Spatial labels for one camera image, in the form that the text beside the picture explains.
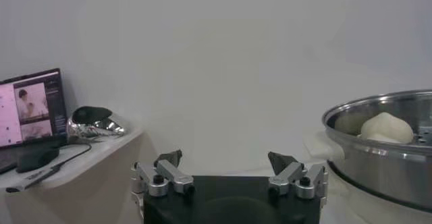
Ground steel steamer pot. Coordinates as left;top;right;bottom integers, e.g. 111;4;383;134
302;130;432;224

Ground thin black cable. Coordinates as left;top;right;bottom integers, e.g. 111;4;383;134
50;142;92;172

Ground stainless steel steamer basket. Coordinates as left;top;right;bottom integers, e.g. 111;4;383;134
321;89;432;213

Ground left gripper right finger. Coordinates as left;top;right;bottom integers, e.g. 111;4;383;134
267;150;329;200

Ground white steamed baozi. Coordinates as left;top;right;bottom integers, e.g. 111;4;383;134
357;111;414;144

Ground black computer mouse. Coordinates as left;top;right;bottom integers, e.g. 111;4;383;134
16;146;61;174

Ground black laptop with pink screen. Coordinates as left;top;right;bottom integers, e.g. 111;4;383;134
0;68;68;174

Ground chrome and black headset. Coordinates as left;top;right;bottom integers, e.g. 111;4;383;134
66;105;128;142

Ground white side table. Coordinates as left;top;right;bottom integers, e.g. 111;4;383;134
0;127;146;224

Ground white and black dongle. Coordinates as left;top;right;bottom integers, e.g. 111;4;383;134
5;164;65;194

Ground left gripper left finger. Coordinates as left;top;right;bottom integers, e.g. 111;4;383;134
130;149;196;198

